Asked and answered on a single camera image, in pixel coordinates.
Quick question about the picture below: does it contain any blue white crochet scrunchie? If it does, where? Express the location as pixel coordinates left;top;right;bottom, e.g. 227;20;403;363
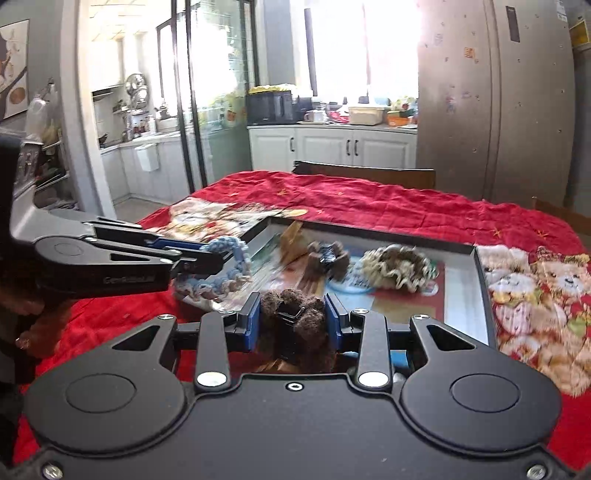
173;236;252;303

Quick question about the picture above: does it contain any olive cream crochet scrunchie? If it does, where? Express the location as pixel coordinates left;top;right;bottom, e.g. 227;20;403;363
360;244;439;293

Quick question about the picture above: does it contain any brown fuzzy hair claw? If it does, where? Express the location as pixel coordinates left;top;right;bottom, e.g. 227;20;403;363
305;241;351;281
256;289;337;374

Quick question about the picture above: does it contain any person's left hand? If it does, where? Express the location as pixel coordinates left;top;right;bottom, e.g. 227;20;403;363
1;284;74;359

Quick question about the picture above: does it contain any white plastic bin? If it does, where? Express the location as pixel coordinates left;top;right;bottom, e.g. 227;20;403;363
134;143;160;173

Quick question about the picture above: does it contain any black shallow cardboard box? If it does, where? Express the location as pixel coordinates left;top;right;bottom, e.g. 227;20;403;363
173;217;496;355

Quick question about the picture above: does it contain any dark wooden chair back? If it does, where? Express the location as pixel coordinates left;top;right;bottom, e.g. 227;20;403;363
291;160;437;189

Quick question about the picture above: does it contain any red quilted bedspread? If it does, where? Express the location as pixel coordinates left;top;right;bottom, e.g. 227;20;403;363
12;169;591;471

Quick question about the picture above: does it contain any white kitchen cabinet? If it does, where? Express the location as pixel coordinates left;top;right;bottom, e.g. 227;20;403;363
247;123;418;172

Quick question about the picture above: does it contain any black microwave oven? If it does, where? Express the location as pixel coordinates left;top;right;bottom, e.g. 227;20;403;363
245;90;296;125

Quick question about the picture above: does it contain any beige storage container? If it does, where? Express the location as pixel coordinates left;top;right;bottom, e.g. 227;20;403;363
349;105;389;126

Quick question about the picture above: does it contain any wooden chair right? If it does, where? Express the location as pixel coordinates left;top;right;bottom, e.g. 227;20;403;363
532;196;591;232

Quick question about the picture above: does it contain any steel double door refrigerator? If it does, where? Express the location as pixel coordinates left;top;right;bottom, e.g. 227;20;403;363
417;0;575;206

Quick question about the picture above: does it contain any wire shelf rack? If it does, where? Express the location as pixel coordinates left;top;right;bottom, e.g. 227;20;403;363
18;133;78;210

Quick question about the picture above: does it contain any framed wall picture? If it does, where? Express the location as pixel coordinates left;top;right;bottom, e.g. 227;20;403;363
0;19;30;121

